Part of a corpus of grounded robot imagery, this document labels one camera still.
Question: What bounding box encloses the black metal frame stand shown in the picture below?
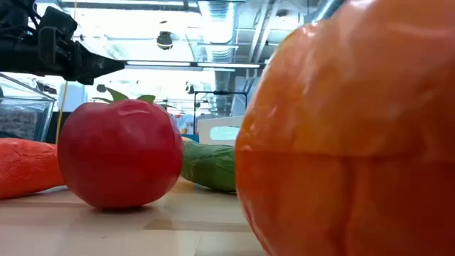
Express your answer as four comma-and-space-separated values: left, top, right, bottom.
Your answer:
193, 90, 249, 135

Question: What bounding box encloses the clear plastic bin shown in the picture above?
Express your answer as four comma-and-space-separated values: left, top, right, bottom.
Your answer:
0, 73, 57, 143

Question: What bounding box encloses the orange toy carrot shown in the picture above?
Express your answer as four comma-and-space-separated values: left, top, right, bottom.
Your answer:
0, 137, 67, 200

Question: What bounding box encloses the white plastic bin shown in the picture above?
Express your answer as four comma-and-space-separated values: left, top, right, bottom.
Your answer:
197, 115, 246, 146

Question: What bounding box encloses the black ceiling dome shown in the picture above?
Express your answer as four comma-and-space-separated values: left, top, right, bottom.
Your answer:
156, 31, 174, 50

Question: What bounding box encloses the silver ventilation duct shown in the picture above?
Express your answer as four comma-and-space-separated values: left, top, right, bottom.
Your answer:
208, 0, 237, 65

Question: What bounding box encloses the orange toy tomato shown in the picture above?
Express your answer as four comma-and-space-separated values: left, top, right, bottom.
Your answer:
234, 0, 455, 256

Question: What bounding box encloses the long ceiling light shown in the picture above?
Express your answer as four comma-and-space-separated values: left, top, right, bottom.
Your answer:
126, 60, 262, 70

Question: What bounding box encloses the red strawberry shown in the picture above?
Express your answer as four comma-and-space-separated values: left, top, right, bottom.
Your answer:
56, 87, 184, 210

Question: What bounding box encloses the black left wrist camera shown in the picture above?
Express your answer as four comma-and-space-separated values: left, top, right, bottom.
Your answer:
37, 6, 78, 41

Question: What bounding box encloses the yellow power cable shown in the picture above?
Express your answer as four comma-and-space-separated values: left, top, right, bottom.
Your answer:
55, 0, 78, 145

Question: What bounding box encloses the green toy cucumber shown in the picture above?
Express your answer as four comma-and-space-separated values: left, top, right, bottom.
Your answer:
181, 139, 237, 193

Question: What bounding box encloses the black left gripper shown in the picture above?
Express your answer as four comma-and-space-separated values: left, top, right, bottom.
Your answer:
0, 35, 125, 85

